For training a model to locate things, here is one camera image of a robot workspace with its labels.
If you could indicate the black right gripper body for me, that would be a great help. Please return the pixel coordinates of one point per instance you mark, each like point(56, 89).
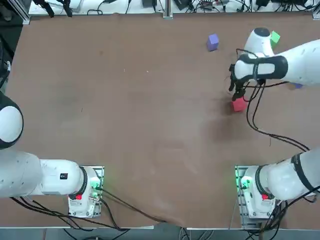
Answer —
point(233, 72)

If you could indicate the red cube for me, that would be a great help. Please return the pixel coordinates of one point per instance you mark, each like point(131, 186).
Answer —
point(238, 106)

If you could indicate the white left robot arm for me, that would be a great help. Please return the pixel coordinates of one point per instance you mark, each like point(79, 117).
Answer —
point(50, 177)

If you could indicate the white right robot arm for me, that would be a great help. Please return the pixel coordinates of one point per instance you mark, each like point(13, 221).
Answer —
point(300, 57)

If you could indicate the blue cube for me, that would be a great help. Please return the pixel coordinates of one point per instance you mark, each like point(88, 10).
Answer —
point(298, 86)
point(213, 41)

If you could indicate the green cube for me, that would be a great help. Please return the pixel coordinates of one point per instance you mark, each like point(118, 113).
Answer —
point(275, 37)

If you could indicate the black power adapter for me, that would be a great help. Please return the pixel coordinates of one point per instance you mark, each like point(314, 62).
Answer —
point(149, 3)

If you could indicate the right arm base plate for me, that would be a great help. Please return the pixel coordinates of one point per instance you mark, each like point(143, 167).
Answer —
point(237, 175)

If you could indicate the aluminium camera post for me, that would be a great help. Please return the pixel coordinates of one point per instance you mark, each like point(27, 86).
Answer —
point(168, 10)

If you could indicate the aluminium frame profile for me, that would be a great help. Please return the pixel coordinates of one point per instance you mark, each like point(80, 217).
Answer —
point(25, 17)
point(316, 10)

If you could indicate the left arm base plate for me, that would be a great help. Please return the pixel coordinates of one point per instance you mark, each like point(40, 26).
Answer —
point(101, 172)

